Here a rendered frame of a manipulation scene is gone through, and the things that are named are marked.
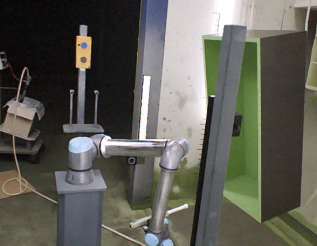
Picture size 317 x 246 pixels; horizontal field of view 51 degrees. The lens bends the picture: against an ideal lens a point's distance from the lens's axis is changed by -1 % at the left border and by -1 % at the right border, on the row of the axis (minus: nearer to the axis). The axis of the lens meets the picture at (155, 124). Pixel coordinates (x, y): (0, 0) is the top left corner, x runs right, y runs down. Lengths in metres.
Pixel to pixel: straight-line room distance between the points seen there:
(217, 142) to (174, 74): 2.04
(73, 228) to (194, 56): 1.73
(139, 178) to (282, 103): 1.54
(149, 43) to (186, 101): 0.62
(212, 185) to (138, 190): 2.20
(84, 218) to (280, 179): 1.30
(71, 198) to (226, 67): 1.51
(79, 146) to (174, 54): 1.25
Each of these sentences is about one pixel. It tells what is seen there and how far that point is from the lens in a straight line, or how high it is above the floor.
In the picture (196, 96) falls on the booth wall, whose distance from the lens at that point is 3.10.
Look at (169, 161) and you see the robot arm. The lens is 1.96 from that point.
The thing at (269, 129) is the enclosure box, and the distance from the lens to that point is 2.16.
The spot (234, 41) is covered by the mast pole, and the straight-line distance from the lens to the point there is 0.95.
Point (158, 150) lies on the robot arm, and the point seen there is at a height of 0.91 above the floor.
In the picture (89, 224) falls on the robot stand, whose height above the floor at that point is 0.39.
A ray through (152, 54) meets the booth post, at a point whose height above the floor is 1.45.
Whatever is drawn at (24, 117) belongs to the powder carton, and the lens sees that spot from 4.13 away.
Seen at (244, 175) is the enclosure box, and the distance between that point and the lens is 2.99.
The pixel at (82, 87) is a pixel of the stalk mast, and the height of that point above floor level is 1.12.
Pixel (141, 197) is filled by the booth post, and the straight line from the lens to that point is 3.24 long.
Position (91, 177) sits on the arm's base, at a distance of 2.26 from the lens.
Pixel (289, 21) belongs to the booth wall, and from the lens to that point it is 3.56.
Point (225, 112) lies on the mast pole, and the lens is 0.97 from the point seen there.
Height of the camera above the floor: 1.59
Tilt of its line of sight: 14 degrees down
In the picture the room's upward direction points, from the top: 5 degrees clockwise
